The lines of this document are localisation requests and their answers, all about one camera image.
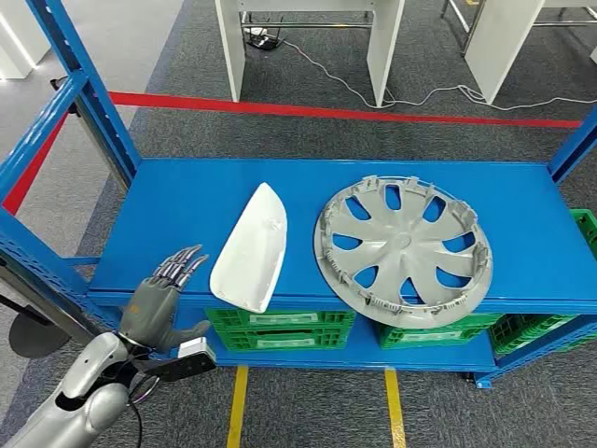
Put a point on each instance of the green plastic crate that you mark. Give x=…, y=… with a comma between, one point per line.
x=233, y=321
x=513, y=334
x=387, y=337

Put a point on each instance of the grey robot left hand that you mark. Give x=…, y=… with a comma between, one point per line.
x=149, y=309

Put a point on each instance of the blue metal shelf rack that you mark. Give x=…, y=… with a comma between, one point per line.
x=186, y=204

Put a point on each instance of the white lit block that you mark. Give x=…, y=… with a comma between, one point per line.
x=18, y=37

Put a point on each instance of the white plastic mirror cover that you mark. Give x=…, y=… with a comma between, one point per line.
x=252, y=253

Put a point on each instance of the red floor tape line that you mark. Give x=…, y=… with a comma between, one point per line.
x=280, y=109

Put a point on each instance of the yellow floor tape strip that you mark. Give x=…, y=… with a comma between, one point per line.
x=395, y=408
x=238, y=408

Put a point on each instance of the black round stand base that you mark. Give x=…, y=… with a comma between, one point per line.
x=37, y=340

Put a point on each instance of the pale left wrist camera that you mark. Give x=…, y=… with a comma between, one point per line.
x=195, y=349

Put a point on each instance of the silver wheel hubcap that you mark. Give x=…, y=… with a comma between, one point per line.
x=401, y=241

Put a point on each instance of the black router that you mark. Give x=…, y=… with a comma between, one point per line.
x=263, y=42

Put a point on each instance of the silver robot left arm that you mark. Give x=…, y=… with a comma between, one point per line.
x=84, y=371

